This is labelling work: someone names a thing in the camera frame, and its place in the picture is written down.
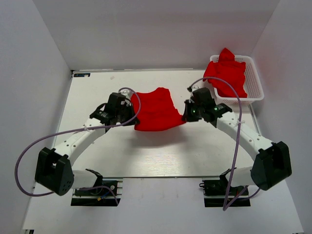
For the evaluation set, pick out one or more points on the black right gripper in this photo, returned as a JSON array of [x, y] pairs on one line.
[[187, 116]]

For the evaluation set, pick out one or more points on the blue table corner label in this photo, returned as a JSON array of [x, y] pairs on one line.
[[81, 75]]

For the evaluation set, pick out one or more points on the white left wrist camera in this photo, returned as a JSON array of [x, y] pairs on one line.
[[127, 93]]

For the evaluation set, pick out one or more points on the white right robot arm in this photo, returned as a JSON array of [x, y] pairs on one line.
[[271, 161]]

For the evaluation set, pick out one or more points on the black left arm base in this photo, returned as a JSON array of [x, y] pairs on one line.
[[100, 197]]

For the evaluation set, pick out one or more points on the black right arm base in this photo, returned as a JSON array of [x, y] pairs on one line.
[[214, 194]]

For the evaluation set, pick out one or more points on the red t shirts in basket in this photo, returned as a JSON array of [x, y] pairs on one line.
[[229, 70]]

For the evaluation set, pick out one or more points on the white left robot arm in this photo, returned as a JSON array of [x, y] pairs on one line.
[[54, 166]]

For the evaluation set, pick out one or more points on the white plastic basket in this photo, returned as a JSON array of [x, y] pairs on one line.
[[252, 85]]

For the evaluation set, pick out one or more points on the red t shirt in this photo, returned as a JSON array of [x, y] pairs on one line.
[[156, 111]]

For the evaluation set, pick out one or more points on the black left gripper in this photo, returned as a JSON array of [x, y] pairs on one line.
[[130, 109]]

